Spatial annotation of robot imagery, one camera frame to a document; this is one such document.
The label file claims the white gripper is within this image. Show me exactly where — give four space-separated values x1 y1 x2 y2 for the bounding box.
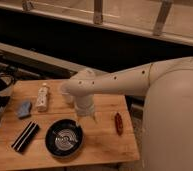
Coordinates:
75 95 97 126

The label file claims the black ceramic bowl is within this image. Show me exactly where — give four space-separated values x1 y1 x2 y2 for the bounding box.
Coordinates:
45 119 84 158

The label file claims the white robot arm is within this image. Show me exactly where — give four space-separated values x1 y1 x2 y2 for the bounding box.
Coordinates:
61 57 193 171

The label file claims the translucent plastic cup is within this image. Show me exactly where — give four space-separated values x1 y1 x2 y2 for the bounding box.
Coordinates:
60 87 74 104

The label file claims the red brown sausage toy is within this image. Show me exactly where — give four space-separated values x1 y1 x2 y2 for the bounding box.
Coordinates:
115 113 123 135

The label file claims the white squeeze bottle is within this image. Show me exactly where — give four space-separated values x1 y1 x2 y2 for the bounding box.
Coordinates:
36 83 49 112

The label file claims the blue sponge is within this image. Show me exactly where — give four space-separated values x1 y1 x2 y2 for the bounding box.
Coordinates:
17 100 32 119

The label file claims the black white striped box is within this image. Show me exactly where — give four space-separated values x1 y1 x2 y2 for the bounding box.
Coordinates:
11 122 40 153

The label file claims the metal railing frame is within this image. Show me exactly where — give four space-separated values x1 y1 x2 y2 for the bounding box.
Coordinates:
0 0 193 46

